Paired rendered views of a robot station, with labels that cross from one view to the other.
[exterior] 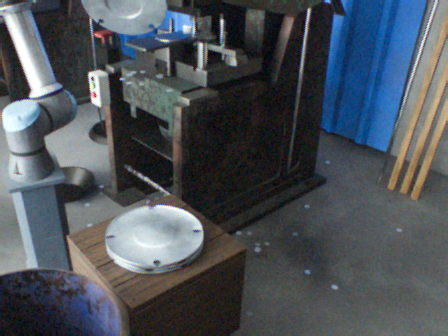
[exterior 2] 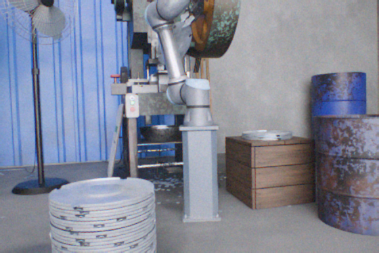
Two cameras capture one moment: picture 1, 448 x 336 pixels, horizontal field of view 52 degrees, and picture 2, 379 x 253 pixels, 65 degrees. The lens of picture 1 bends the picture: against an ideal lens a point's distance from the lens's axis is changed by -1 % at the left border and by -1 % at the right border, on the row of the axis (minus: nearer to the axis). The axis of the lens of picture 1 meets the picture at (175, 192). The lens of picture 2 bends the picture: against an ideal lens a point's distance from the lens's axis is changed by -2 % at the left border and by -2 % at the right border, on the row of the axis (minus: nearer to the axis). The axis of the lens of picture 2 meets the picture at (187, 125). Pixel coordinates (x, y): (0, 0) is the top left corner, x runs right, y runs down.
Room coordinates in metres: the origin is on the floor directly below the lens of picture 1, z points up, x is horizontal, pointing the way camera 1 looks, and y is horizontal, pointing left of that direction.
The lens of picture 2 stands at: (0.80, 1.87, 0.53)
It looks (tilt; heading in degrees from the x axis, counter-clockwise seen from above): 3 degrees down; 294
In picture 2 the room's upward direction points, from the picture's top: 2 degrees counter-clockwise
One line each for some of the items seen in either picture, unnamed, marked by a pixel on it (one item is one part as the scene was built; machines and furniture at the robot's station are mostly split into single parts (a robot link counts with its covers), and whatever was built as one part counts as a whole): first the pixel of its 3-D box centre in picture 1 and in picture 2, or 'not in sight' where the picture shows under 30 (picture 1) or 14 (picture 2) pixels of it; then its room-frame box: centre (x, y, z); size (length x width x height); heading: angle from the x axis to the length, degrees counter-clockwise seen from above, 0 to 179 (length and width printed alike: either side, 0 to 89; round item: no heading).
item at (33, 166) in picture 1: (29, 158); (198, 115); (1.35, 0.48, 0.50); 0.15 x 0.15 x 0.10
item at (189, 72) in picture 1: (196, 58); (160, 90); (1.86, -0.09, 0.68); 0.45 x 0.30 x 0.06; 39
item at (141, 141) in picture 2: (197, 139); (162, 140); (1.87, -0.10, 0.31); 0.43 x 0.42 x 0.01; 39
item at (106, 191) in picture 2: not in sight; (103, 190); (1.37, 1.19, 0.31); 0.29 x 0.29 x 0.01
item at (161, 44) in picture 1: (162, 56); (165, 82); (1.75, 0.05, 0.72); 0.25 x 0.14 x 0.14; 129
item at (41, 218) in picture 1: (43, 224); (199, 170); (1.35, 0.48, 0.23); 0.19 x 0.19 x 0.45; 23
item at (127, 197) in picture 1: (172, 182); (166, 166); (1.78, 0.01, 0.14); 0.59 x 0.10 x 0.05; 129
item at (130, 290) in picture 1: (156, 284); (266, 166); (1.08, 0.06, 0.18); 0.40 x 0.38 x 0.35; 126
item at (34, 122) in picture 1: (25, 124); (196, 91); (1.35, 0.48, 0.62); 0.13 x 0.12 x 0.14; 149
